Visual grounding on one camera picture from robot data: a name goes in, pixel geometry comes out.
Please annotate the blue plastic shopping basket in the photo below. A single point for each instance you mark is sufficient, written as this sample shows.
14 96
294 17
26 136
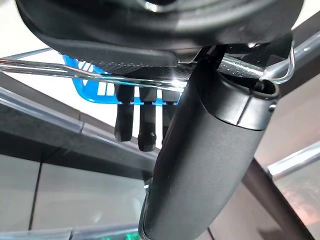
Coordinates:
87 90

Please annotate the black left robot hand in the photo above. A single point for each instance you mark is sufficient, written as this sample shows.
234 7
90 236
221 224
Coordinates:
200 150

